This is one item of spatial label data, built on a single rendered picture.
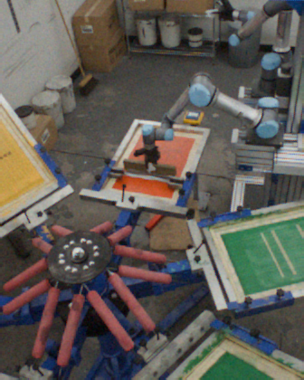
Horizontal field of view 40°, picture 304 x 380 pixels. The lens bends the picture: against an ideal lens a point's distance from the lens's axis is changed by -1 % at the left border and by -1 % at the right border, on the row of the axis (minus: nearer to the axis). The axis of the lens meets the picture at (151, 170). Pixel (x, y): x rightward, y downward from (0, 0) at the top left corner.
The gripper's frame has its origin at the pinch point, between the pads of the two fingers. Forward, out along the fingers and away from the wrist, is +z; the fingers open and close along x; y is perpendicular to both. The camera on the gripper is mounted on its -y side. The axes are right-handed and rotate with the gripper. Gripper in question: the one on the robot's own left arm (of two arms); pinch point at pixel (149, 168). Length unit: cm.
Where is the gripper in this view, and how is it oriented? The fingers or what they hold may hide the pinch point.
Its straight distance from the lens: 278.4
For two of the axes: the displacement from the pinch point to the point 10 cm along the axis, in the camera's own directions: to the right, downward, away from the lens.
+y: 9.4, 1.5, -3.0
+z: 1.0, 7.2, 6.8
